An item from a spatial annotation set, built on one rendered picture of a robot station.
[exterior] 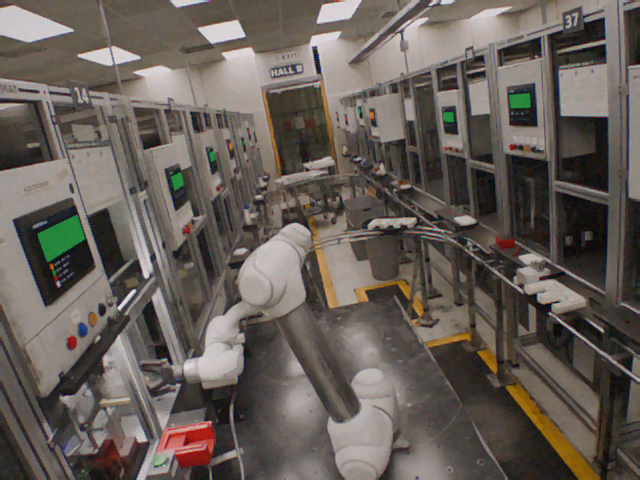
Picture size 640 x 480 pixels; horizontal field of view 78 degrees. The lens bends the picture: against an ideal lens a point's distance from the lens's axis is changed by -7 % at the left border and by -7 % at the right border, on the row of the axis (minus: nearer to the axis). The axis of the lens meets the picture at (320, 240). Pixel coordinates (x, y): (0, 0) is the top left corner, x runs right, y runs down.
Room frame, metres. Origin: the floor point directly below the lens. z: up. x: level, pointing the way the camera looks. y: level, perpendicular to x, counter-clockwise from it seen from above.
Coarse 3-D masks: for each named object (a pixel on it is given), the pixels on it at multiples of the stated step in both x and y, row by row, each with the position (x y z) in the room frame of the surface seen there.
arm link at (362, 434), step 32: (256, 256) 1.05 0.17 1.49; (288, 256) 1.08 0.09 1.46; (256, 288) 0.98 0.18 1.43; (288, 288) 1.02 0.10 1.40; (288, 320) 1.03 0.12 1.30; (320, 352) 1.02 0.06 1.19; (320, 384) 1.01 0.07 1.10; (352, 416) 1.00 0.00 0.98; (384, 416) 1.08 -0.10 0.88; (352, 448) 0.95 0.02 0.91; (384, 448) 0.96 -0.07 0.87
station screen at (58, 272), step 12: (60, 216) 0.98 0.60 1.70; (72, 216) 1.03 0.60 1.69; (36, 228) 0.87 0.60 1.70; (48, 228) 0.91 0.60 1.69; (36, 240) 0.86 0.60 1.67; (84, 240) 1.05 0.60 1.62; (72, 252) 0.98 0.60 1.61; (84, 252) 1.03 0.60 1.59; (48, 264) 0.87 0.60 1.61; (60, 264) 0.91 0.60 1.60; (72, 264) 0.96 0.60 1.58; (84, 264) 1.01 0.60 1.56; (60, 276) 0.89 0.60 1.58; (72, 276) 0.94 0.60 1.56; (60, 288) 0.88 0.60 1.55
